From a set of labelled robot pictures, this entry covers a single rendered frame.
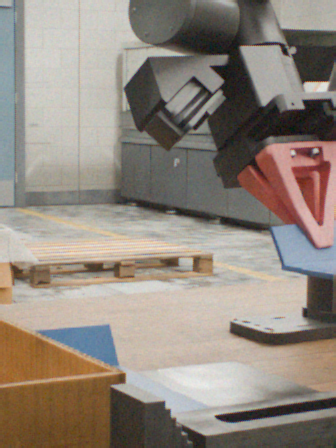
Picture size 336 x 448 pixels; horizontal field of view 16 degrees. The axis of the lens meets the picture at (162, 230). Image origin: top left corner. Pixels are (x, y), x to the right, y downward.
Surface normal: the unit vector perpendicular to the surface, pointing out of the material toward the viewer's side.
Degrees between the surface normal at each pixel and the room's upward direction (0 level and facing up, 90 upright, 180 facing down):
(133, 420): 90
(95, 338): 60
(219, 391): 0
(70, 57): 90
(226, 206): 90
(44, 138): 90
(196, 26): 121
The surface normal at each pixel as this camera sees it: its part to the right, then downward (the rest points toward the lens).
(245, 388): 0.01, -0.99
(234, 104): -0.85, 0.09
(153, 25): -0.63, -0.07
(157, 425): 0.49, 0.11
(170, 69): 0.44, -0.42
